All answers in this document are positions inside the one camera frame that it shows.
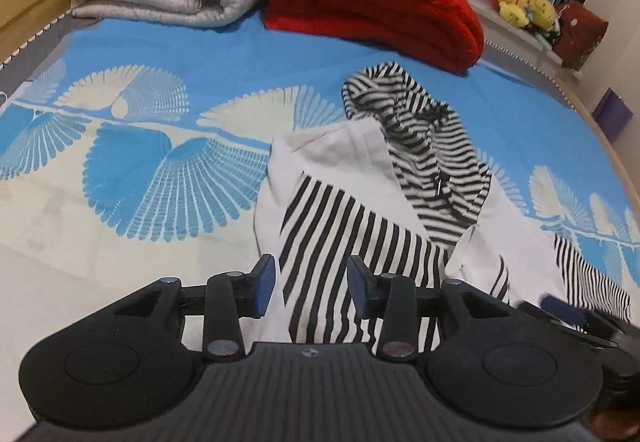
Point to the dark red bag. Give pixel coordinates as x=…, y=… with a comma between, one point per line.
x=581, y=31

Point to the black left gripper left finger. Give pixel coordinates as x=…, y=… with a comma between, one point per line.
x=225, y=299

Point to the purple box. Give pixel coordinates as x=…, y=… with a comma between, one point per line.
x=612, y=115

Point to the black white striped hooded garment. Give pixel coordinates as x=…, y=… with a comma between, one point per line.
x=399, y=184

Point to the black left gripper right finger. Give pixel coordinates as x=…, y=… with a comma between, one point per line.
x=397, y=303

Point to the yellow plush toy pile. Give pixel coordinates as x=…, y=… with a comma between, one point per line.
x=533, y=16

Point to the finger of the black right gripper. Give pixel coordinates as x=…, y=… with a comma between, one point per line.
x=588, y=326

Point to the blue white patterned bedspread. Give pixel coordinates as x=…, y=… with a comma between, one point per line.
x=133, y=151

